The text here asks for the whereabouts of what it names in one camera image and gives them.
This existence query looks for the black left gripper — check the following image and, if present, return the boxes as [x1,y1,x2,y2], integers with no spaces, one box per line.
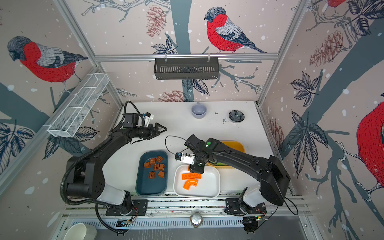
[133,122,167,139]

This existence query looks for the orange lego brick top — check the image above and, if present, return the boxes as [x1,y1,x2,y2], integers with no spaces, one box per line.
[191,173,202,179]

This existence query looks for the orange curved lego arch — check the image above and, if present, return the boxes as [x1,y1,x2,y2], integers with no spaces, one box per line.
[183,179,199,191]

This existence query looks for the brown lego brick front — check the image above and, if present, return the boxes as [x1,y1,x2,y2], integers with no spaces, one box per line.
[156,156,163,164]

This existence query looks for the orange lego plate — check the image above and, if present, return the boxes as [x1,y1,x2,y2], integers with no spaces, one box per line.
[182,173,194,180]

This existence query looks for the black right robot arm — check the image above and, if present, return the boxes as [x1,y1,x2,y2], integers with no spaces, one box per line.
[185,135,291,216]

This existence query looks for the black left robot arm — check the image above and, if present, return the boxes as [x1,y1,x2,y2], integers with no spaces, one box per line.
[60,101,167,215]

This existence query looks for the white rectangular tray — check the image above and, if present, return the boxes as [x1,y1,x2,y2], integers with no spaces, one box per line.
[173,165,221,199]

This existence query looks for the yellow rectangular tray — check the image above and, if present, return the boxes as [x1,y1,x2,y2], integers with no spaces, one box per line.
[207,141,246,169]

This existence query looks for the lavender plastic cup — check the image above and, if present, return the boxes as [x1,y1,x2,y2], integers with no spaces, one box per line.
[191,102,207,119]

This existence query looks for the round silver knob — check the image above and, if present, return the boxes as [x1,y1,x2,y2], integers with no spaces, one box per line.
[190,212,204,228]

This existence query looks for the dark teal rectangular tray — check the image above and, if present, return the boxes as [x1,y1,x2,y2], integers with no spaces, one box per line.
[136,151,168,196]

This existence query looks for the white bowl at bottom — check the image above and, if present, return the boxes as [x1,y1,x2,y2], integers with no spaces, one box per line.
[63,223,98,240]

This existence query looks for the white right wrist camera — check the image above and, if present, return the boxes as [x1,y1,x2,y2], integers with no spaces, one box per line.
[175,153,195,165]

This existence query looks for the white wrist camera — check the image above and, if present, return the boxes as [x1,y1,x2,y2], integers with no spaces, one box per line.
[143,112,154,127]
[175,153,195,165]

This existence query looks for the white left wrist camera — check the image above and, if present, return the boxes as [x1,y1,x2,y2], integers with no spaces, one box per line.
[143,112,154,127]

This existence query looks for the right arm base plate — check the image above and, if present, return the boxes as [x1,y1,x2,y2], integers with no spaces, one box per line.
[224,198,267,217]

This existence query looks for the black hanging wire basket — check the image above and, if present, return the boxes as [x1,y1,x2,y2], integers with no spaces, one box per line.
[154,58,220,80]

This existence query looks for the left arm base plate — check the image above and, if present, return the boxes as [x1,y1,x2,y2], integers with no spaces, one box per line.
[106,199,148,217]

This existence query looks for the white wire mesh basket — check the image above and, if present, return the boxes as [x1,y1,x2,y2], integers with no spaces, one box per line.
[48,73,110,138]

